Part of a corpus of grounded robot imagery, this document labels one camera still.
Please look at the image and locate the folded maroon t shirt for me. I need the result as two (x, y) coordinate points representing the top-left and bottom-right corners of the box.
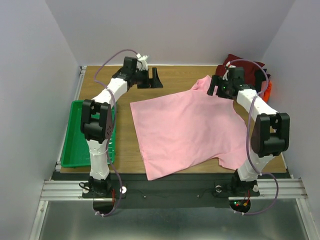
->
(215, 54), (266, 86)

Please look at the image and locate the green plastic tray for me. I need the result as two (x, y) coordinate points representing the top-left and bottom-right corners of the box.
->
(60, 99), (118, 169)

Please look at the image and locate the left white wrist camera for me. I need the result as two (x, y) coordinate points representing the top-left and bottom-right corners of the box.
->
(136, 53), (150, 71)

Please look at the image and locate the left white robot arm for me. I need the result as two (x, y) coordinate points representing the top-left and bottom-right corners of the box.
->
(79, 53), (163, 198)

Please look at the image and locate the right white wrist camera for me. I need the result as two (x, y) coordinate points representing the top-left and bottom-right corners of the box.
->
(222, 61), (236, 81)

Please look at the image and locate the right control board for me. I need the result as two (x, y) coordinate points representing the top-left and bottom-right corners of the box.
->
(229, 200), (251, 213)

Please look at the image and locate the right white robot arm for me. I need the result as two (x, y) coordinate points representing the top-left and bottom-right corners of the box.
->
(207, 65), (290, 197)

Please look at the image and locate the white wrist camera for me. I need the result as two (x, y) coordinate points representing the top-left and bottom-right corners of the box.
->
(222, 61), (236, 81)
(136, 53), (150, 71)

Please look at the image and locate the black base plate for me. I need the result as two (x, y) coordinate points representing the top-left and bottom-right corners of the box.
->
(79, 173), (260, 210)

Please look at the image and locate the folded salmon pink t shirt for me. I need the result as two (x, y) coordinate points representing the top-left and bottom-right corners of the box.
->
(259, 83), (268, 96)

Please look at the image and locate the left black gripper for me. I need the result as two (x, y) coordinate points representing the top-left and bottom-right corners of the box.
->
(131, 67), (163, 89)

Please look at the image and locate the folded orange t shirt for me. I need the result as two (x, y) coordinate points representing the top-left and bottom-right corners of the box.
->
(260, 81), (272, 103)

